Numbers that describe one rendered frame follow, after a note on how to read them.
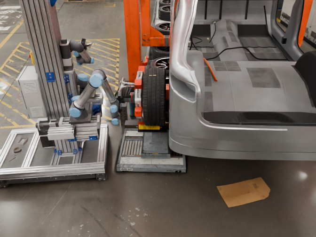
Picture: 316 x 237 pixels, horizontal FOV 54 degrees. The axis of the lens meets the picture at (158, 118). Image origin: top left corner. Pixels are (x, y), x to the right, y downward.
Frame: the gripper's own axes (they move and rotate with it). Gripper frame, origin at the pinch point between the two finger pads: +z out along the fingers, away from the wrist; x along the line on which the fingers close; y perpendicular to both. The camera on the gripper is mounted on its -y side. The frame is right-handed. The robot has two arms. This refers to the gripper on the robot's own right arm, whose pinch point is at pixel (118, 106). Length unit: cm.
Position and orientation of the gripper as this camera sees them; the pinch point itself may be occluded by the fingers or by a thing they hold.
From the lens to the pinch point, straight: 344.9
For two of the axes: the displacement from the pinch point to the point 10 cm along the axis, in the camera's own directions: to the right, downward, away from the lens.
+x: -10.0, 0.2, -0.3
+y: 0.0, -8.3, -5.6
